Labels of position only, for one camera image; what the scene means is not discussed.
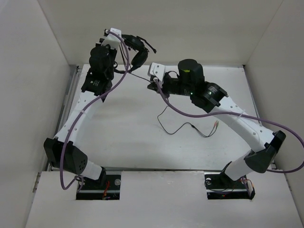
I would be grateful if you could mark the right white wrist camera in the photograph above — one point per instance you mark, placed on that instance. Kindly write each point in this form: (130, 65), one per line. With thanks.
(156, 71)

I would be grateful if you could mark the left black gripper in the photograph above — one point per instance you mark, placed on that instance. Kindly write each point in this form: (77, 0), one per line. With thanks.
(113, 51)

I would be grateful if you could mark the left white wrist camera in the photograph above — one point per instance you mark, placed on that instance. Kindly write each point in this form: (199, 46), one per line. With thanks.
(112, 37)

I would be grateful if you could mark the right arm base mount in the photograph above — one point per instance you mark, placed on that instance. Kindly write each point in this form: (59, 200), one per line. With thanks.
(220, 187)

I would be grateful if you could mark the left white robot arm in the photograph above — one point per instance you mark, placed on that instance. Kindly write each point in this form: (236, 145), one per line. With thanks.
(63, 150)

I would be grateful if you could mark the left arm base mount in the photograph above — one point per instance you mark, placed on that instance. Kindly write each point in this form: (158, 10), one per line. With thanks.
(110, 190)

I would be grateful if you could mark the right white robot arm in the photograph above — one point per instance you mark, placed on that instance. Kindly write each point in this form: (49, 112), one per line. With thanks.
(264, 143)

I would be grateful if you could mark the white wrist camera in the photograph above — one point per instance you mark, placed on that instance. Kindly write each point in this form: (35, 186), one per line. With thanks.
(156, 71)
(112, 37)

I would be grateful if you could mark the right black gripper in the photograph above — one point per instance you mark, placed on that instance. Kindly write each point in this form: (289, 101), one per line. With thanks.
(163, 85)

